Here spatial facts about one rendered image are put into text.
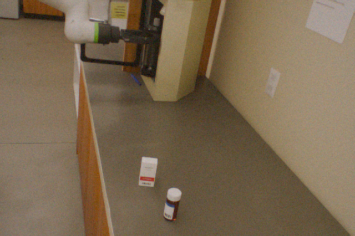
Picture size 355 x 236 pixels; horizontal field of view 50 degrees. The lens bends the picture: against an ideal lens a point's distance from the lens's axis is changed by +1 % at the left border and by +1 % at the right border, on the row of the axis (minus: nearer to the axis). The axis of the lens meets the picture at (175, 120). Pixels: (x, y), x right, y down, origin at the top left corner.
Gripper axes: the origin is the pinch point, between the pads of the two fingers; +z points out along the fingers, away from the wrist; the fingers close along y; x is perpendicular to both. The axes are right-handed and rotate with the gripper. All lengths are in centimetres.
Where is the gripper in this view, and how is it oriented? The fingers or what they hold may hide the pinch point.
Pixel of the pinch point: (153, 37)
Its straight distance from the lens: 180.8
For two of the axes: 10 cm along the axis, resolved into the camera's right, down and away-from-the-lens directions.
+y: -2.7, -4.8, 8.4
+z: 9.5, 0.2, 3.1
